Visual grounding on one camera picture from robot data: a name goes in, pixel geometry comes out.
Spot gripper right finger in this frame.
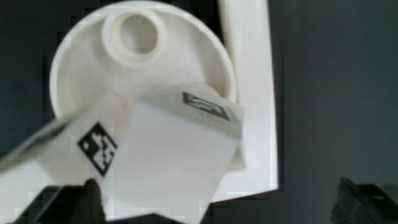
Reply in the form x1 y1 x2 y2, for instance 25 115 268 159
331 178 398 224

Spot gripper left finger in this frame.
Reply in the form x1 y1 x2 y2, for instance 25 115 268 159
16 179 107 224

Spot white stool leg front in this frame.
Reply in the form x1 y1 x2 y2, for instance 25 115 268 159
103 83 244 224

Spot white stool leg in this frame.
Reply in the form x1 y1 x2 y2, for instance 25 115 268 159
103 83 244 224
0 93 130 224

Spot white round stool seat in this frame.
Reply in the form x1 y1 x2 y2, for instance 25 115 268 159
50 0 238 116

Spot white L-shaped fence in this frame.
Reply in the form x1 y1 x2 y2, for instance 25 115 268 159
213 0 279 202

